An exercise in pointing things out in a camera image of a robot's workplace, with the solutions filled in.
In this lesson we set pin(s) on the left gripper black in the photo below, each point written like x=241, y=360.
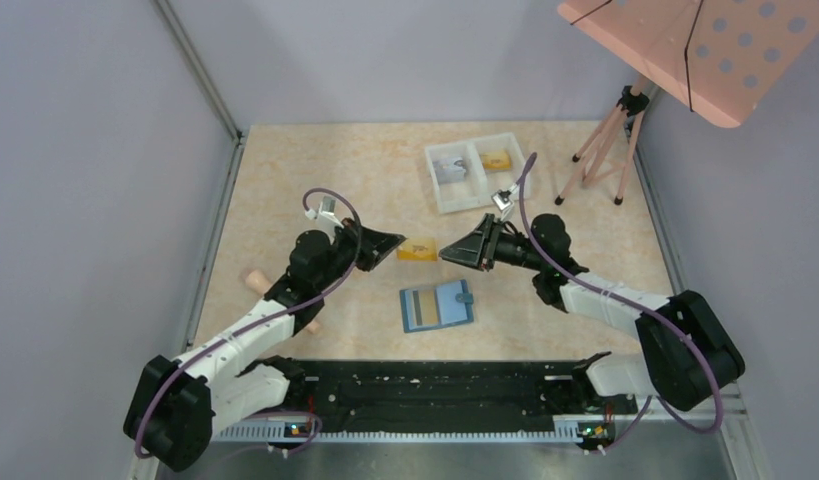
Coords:
x=364, y=247

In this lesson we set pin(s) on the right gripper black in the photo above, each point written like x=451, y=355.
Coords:
x=486, y=243

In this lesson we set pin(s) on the teal card holder wallet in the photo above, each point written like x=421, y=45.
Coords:
x=455, y=304

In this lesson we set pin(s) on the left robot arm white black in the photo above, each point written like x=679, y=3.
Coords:
x=180, y=404

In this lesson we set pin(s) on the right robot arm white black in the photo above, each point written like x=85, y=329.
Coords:
x=685, y=351

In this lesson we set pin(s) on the silver card in tray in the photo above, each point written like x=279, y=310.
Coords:
x=450, y=170

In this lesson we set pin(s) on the gold card in tray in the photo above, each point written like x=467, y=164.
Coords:
x=497, y=160

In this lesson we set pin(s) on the white two-compartment tray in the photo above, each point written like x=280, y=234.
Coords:
x=480, y=185

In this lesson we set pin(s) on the beige wooden peg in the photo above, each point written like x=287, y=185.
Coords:
x=258, y=282

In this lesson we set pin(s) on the pink tripod stand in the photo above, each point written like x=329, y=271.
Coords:
x=629, y=111

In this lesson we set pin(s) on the pink perforated board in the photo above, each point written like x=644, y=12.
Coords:
x=718, y=57

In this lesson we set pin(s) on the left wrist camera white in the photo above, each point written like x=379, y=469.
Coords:
x=324, y=216

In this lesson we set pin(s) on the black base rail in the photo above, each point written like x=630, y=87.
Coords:
x=443, y=397

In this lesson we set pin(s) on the grey slotted cable duct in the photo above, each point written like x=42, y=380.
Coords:
x=280, y=432

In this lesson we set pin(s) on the aluminium frame post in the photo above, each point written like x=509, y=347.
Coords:
x=198, y=71

